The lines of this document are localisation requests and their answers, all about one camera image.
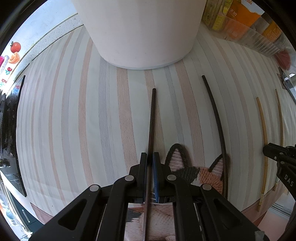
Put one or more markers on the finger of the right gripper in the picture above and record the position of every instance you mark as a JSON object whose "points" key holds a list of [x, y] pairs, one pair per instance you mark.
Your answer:
{"points": [[279, 153]]}

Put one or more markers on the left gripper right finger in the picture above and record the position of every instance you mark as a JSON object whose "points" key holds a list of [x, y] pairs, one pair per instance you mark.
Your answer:
{"points": [[200, 212]]}

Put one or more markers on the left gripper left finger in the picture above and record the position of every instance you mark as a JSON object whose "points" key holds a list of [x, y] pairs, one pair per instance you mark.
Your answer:
{"points": [[98, 213]]}

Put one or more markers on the dark chopstick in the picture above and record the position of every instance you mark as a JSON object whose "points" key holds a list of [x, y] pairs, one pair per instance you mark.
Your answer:
{"points": [[223, 156], [150, 152]]}

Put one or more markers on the blue cabinet door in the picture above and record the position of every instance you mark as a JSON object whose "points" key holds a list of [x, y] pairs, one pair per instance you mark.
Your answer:
{"points": [[27, 219]]}

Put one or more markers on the plastic bag with red item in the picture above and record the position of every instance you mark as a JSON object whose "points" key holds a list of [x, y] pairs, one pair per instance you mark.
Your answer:
{"points": [[283, 59]]}

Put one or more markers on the striped cat table mat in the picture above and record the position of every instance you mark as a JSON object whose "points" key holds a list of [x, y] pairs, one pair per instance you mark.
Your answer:
{"points": [[82, 121]]}

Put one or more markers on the clear plastic organizer tray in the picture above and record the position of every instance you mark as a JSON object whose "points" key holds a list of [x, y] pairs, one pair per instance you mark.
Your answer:
{"points": [[251, 37]]}

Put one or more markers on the orange seasoning box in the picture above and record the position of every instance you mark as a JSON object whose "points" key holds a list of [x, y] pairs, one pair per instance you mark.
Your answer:
{"points": [[246, 12]]}

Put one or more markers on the black gas stove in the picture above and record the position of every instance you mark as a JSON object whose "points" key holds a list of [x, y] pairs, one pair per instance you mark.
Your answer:
{"points": [[9, 156]]}

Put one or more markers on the yellow seasoning box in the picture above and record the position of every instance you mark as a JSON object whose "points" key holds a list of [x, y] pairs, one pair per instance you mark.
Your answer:
{"points": [[215, 13]]}

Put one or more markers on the cream cylindrical utensil holder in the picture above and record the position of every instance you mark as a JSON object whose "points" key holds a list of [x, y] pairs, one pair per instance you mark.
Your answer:
{"points": [[141, 34]]}

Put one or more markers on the colourful wall stickers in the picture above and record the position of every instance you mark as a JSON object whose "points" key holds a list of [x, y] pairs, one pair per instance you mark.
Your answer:
{"points": [[9, 59]]}

